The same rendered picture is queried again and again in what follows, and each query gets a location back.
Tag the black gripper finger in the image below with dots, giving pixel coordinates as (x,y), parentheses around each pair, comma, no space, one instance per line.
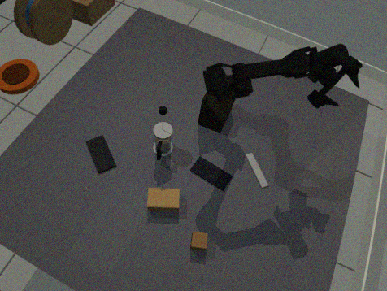
(354,77)
(329,101)

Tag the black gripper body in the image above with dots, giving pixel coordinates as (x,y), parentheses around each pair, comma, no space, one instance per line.
(329,78)

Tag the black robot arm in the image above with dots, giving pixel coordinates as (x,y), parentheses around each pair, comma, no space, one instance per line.
(296,64)

